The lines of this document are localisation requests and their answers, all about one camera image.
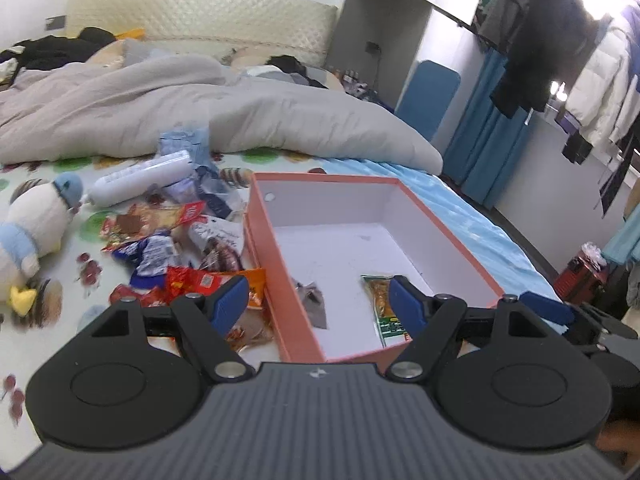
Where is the plush penguin toy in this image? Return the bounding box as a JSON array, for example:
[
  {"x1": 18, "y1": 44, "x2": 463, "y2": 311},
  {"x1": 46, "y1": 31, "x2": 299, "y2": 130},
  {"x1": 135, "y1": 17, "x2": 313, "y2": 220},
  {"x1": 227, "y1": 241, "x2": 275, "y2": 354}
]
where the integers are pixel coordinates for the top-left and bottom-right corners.
[{"x1": 0, "y1": 172, "x2": 86, "y2": 318}]

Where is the teal cloth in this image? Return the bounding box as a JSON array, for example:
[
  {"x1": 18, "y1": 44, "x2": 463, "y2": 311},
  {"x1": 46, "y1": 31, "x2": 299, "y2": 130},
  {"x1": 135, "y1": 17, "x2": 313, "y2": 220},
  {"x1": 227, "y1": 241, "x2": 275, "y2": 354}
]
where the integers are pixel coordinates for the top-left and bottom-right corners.
[{"x1": 602, "y1": 220, "x2": 640, "y2": 267}]

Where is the grey hanging coat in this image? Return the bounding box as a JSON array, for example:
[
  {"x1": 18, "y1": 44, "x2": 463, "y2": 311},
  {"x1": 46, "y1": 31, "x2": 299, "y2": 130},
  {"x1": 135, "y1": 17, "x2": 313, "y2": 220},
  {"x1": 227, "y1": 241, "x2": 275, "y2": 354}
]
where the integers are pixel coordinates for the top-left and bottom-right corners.
[{"x1": 477, "y1": 0, "x2": 543, "y2": 53}]

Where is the black garment by pillow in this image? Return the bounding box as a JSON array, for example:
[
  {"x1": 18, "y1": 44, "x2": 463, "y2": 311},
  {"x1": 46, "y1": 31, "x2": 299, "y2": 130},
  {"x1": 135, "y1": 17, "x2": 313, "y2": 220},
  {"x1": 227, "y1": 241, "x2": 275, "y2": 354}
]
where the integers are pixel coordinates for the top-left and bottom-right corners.
[{"x1": 265, "y1": 55, "x2": 326, "y2": 88}]

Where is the beige floral pillow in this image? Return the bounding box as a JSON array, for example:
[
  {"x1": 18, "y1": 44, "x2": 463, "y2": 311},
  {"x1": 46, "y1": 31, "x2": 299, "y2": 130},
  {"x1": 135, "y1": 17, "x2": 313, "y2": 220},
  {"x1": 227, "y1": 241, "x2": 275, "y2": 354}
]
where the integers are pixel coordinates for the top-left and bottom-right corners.
[{"x1": 225, "y1": 45, "x2": 281, "y2": 68}]

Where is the blue and white snack packet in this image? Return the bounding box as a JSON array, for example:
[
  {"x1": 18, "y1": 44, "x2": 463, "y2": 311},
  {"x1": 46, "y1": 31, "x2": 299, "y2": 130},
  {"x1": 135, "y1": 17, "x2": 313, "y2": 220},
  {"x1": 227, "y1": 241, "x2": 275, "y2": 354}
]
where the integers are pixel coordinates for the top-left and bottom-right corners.
[{"x1": 112, "y1": 232, "x2": 181, "y2": 288}]

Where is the blue covered chair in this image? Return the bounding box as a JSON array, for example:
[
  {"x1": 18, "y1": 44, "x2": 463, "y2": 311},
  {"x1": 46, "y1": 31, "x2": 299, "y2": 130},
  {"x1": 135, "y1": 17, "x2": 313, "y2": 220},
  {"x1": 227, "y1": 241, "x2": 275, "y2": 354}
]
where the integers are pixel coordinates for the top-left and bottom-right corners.
[{"x1": 395, "y1": 60, "x2": 461, "y2": 143}]

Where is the row of small bottles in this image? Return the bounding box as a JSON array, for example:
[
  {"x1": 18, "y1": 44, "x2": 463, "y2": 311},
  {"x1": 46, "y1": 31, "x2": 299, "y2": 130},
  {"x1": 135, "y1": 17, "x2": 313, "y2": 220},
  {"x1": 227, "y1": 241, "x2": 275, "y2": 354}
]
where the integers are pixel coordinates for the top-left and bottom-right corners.
[{"x1": 340, "y1": 70, "x2": 377, "y2": 99}]

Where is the grey duvet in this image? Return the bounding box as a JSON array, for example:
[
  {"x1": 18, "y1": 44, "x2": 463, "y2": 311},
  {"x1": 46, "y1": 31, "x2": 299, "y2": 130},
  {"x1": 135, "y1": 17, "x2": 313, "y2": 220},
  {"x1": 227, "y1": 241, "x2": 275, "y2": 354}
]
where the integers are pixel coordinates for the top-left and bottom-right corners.
[{"x1": 0, "y1": 40, "x2": 445, "y2": 173}]

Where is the navy and white packet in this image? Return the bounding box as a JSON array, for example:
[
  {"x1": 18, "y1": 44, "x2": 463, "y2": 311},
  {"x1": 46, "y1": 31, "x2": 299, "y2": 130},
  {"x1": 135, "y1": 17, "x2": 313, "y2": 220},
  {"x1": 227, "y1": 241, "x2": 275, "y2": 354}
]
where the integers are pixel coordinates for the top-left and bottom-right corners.
[{"x1": 195, "y1": 165, "x2": 248, "y2": 221}]

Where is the small black hanging garment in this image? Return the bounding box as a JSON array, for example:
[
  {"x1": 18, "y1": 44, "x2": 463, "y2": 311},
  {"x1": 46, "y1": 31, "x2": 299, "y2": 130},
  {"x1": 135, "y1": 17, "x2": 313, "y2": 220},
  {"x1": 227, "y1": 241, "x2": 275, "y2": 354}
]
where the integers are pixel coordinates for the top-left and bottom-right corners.
[{"x1": 562, "y1": 130, "x2": 594, "y2": 164}]

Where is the red suitcase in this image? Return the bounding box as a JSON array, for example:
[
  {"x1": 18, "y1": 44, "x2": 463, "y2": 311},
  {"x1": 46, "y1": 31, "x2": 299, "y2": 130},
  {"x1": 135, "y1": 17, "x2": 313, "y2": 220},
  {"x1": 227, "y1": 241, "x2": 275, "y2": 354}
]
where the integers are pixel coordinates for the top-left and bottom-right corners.
[{"x1": 554, "y1": 242, "x2": 623, "y2": 306}]

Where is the white down jacket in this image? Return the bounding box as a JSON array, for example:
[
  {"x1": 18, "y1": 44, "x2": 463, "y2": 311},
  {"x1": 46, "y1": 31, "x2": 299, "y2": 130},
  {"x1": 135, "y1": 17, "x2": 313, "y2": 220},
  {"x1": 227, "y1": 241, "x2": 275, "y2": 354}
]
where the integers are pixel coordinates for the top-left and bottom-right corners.
[{"x1": 565, "y1": 10, "x2": 640, "y2": 146}]

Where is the black hanging coat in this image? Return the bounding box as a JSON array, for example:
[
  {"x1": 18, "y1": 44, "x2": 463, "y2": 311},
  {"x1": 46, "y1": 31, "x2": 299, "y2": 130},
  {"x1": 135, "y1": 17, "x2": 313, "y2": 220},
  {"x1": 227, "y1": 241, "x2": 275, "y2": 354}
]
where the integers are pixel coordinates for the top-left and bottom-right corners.
[{"x1": 490, "y1": 0, "x2": 601, "y2": 118}]

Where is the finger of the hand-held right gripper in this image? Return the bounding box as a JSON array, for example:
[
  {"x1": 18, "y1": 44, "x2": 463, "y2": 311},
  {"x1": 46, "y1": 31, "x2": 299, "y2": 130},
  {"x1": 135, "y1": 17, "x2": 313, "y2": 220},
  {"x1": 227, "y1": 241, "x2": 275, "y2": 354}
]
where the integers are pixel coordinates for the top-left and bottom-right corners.
[{"x1": 522, "y1": 291, "x2": 638, "y2": 348}]

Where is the person's right hand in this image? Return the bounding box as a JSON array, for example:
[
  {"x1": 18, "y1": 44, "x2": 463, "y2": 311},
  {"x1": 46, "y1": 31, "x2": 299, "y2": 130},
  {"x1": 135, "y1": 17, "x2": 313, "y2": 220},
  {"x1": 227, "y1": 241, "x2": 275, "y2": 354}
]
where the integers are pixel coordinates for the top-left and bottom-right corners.
[{"x1": 597, "y1": 419, "x2": 640, "y2": 472}]

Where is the blue curtain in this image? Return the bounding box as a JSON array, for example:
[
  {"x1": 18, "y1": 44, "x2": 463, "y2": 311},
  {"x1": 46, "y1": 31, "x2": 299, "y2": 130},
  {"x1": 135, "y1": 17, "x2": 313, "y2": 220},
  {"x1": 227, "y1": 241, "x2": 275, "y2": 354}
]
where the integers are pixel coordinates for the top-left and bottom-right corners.
[{"x1": 442, "y1": 50, "x2": 533, "y2": 206}]

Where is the fruit printed mat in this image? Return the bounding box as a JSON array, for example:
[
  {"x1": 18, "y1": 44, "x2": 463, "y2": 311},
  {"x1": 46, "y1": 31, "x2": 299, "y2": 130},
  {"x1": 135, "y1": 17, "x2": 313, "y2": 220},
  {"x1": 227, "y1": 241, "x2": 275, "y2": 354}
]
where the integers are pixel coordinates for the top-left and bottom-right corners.
[{"x1": 0, "y1": 147, "x2": 331, "y2": 461}]

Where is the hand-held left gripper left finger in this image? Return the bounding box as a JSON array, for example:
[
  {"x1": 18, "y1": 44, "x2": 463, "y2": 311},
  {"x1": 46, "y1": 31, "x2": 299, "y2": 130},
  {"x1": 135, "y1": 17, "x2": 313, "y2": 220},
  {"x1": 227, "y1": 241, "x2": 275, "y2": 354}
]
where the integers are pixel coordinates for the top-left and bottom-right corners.
[{"x1": 75, "y1": 276, "x2": 256, "y2": 381}]

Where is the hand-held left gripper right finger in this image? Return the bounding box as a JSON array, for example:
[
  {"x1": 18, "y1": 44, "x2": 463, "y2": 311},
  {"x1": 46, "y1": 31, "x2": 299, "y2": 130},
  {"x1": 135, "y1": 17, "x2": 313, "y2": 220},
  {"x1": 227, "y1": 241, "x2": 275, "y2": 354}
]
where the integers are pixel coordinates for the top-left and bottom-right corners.
[{"x1": 386, "y1": 275, "x2": 566, "y2": 381}]

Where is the long black hanging garment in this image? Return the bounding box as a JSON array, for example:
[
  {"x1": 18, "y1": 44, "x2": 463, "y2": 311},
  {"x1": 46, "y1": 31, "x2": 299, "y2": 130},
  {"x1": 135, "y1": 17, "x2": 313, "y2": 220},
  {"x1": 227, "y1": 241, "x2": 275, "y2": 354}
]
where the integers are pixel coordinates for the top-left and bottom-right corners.
[{"x1": 599, "y1": 150, "x2": 632, "y2": 217}]

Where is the silver snack packet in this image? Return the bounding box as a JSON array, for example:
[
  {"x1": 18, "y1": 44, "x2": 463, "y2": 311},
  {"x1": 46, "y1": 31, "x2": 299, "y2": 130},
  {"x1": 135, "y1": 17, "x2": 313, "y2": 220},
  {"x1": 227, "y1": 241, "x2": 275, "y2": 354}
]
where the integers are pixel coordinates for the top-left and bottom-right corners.
[{"x1": 292, "y1": 280, "x2": 328, "y2": 330}]

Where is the white cylindrical packet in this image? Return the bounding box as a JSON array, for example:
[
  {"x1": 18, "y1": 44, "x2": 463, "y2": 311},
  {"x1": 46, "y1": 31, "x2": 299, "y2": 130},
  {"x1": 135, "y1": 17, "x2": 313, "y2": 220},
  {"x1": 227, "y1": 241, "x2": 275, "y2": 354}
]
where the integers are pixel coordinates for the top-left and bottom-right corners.
[{"x1": 82, "y1": 150, "x2": 193, "y2": 208}]

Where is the cream quilted headboard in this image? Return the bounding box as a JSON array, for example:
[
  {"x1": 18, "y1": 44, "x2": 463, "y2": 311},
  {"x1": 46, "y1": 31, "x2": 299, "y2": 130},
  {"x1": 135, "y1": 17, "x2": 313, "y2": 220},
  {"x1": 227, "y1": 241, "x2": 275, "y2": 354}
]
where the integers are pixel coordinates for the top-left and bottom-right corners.
[{"x1": 65, "y1": 0, "x2": 338, "y2": 66}]

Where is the white snack packet brown print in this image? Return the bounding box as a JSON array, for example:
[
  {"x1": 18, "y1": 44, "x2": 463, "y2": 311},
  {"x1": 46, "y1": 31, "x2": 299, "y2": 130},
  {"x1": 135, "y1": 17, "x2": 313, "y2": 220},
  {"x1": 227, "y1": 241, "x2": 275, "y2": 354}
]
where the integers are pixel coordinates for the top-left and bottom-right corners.
[{"x1": 187, "y1": 217, "x2": 246, "y2": 273}]

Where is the orange cardboard box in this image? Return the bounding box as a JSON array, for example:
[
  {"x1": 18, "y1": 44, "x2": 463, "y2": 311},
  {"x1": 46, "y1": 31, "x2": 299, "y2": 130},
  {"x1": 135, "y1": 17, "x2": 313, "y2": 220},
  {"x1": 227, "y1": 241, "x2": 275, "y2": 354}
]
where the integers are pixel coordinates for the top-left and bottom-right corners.
[{"x1": 243, "y1": 172, "x2": 506, "y2": 376}]

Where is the light blue plastic packet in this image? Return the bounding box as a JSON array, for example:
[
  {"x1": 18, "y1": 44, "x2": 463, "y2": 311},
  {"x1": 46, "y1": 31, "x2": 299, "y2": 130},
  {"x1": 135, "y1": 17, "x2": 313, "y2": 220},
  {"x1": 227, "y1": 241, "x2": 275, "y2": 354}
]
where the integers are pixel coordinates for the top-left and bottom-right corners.
[{"x1": 159, "y1": 127, "x2": 211, "y2": 166}]

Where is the green snack packet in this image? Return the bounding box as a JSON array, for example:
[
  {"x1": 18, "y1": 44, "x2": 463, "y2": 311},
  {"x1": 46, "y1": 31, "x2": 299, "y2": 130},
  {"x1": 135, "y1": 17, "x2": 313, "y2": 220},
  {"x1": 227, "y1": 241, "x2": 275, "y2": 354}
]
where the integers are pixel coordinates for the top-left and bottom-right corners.
[{"x1": 361, "y1": 274, "x2": 408, "y2": 348}]

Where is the red foil snack packet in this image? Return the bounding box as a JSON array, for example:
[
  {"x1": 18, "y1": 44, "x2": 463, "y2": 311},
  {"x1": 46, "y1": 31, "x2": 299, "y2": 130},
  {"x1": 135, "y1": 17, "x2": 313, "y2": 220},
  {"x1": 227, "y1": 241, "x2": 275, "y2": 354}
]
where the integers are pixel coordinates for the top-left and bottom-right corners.
[{"x1": 165, "y1": 266, "x2": 247, "y2": 311}]

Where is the black clothes pile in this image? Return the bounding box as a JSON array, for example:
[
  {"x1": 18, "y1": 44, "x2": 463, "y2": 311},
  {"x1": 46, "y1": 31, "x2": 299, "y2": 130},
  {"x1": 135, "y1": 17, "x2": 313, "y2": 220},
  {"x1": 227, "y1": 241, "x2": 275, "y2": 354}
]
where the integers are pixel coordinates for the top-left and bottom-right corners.
[{"x1": 0, "y1": 27, "x2": 118, "y2": 72}]

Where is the black clothes rail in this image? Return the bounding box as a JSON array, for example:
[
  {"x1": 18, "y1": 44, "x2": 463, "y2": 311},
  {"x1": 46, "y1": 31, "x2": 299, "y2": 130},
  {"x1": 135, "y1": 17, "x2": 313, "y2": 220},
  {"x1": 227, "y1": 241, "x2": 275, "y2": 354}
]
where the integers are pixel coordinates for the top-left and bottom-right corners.
[{"x1": 425, "y1": 2, "x2": 507, "y2": 52}]

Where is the red-orange snack packet brown picture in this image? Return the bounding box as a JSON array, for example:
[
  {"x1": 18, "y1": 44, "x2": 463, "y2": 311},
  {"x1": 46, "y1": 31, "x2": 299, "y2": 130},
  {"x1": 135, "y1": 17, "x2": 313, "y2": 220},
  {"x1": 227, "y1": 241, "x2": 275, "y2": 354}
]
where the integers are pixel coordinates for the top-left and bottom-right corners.
[{"x1": 100, "y1": 201, "x2": 206, "y2": 253}]

